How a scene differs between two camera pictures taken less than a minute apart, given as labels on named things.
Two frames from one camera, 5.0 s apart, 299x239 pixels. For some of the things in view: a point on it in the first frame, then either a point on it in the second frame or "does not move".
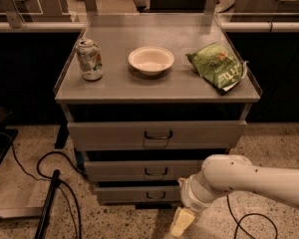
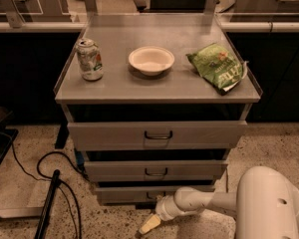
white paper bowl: (151, 61) does not move
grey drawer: (139, 195) does not move
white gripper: (189, 194) -> (163, 210)
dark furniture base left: (1, 137) does not move
